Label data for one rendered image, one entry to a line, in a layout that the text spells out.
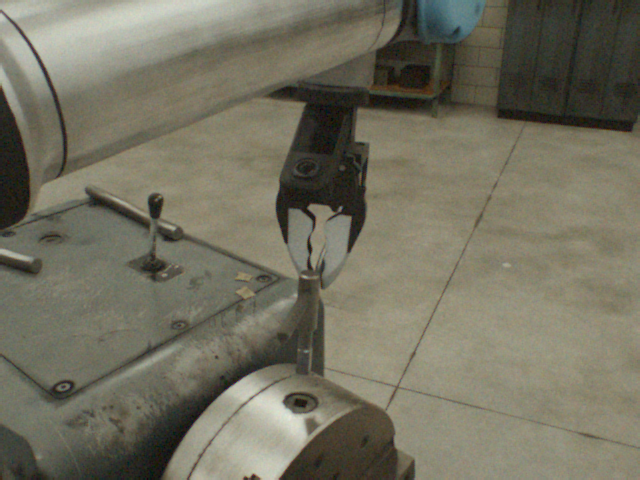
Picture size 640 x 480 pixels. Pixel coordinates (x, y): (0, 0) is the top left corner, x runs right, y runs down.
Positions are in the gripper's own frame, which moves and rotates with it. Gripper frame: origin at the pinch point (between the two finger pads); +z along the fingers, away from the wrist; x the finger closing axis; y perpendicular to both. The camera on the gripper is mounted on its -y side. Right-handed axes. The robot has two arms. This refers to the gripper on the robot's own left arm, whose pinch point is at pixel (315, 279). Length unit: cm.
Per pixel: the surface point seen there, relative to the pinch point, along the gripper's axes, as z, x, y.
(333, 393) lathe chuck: 14.1, -3.0, 0.2
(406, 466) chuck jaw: 24.2, -12.4, 2.5
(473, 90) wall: 59, -30, 657
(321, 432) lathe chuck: 14.0, -3.2, -7.2
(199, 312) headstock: 11.2, 16.6, 8.4
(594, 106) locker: 54, -140, 584
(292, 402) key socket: 13.5, 0.9, -3.7
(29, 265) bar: 10.6, 44.3, 12.3
